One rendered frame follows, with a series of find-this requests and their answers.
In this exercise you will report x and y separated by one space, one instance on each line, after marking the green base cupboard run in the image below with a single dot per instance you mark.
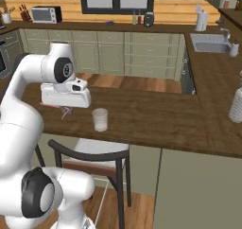
126 53

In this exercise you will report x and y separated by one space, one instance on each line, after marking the red and white jar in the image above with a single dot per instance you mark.
227 3

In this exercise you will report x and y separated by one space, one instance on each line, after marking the clear glass cup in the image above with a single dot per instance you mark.
100 120

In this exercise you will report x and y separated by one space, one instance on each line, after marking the built-in oven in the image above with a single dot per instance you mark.
8 54

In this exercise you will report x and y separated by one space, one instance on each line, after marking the dark grey canister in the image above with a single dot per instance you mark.
148 19

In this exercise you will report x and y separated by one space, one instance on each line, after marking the pink straw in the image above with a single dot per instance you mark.
64 114

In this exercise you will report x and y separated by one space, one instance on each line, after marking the dark chair with white seat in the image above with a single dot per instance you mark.
94 157

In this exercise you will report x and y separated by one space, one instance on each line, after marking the black framed window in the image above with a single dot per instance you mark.
116 1

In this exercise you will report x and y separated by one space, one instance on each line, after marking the slim glass bottle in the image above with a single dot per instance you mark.
134 17

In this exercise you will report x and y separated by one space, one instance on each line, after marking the slim dark bottle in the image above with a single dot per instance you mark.
139 19

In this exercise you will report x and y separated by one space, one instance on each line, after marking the dark dishwasher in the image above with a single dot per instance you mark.
188 72

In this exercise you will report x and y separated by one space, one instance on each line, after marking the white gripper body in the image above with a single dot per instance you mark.
64 97

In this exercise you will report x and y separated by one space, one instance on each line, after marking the white spray bottle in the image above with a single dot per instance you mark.
198 8

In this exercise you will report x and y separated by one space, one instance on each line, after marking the silver tap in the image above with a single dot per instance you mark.
226 32

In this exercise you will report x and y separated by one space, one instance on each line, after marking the white soap dispenser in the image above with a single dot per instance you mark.
234 49

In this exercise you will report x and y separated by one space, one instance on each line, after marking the small dark flat object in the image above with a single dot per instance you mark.
109 23

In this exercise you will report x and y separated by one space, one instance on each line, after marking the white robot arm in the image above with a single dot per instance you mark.
19 119

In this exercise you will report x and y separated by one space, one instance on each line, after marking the green counter cupboard panel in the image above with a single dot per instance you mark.
195 191

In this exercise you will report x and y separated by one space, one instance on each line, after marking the steel sink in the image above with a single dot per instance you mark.
209 43

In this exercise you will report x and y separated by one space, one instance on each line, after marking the knife block with knives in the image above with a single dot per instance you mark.
25 15

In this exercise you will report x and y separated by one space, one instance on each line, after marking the white paper towel roll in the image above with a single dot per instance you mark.
201 21

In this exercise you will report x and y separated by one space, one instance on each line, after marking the white pot with utensils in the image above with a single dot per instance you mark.
6 17

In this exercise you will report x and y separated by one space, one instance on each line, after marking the silver toaster oven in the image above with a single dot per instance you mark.
45 14

